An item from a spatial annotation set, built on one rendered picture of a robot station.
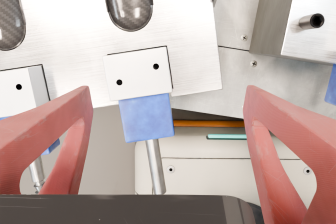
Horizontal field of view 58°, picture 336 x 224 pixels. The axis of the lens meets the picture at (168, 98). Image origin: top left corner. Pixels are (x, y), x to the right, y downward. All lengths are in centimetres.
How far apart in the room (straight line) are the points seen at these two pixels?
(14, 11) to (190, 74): 16
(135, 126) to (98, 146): 95
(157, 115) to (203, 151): 65
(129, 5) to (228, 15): 11
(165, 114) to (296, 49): 11
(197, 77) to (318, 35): 10
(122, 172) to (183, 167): 38
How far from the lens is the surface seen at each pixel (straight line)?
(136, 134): 26
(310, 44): 25
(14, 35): 30
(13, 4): 30
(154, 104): 25
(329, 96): 27
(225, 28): 32
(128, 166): 122
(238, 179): 94
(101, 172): 124
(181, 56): 26
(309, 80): 35
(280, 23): 26
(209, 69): 27
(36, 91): 27
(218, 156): 91
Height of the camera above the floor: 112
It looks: 80 degrees down
